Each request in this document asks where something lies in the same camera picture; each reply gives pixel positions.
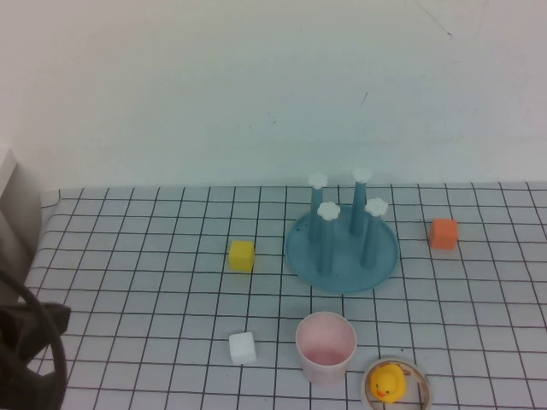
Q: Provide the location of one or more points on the yellow foam cube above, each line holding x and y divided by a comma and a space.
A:
241, 256

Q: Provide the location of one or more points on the white foam cube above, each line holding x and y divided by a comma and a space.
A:
242, 348

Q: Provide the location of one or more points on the orange foam cube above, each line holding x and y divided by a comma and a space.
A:
443, 234

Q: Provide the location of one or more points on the pink plastic cup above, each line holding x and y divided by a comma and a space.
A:
325, 341

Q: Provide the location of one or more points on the blue cup stand with pegs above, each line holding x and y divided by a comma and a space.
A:
342, 265

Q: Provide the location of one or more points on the white black-grid tablecloth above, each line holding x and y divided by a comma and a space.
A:
149, 299

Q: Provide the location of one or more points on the white tape roll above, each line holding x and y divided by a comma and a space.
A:
425, 384

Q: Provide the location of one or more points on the yellow rubber duck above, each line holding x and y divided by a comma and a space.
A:
386, 382

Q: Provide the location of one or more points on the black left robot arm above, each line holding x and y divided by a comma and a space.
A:
21, 333

